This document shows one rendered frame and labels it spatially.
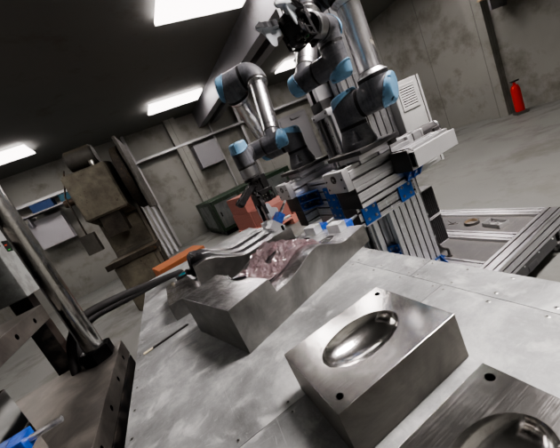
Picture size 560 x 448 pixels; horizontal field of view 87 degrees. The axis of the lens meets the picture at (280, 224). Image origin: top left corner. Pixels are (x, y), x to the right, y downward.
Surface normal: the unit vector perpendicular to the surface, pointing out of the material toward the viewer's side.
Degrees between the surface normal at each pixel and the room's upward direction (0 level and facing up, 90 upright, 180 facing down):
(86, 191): 92
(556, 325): 0
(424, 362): 90
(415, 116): 90
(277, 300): 90
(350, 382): 0
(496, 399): 0
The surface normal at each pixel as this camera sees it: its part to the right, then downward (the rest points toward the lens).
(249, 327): 0.61, -0.10
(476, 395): -0.40, -0.89
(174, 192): 0.42, 0.02
